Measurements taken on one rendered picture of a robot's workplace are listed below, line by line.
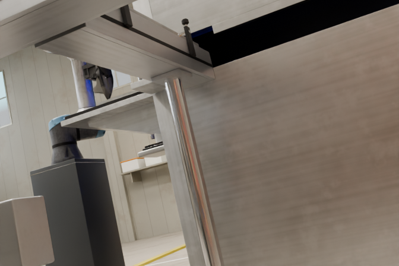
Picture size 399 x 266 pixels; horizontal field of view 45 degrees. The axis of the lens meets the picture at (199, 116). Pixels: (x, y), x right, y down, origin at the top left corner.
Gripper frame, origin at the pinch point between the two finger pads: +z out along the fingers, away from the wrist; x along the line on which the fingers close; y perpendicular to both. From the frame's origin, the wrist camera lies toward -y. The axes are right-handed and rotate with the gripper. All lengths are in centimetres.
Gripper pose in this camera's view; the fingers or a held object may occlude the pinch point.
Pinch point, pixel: (109, 95)
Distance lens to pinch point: 187.9
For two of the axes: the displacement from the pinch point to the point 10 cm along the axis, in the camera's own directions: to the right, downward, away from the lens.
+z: 2.3, 9.6, -1.7
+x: -3.9, -0.7, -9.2
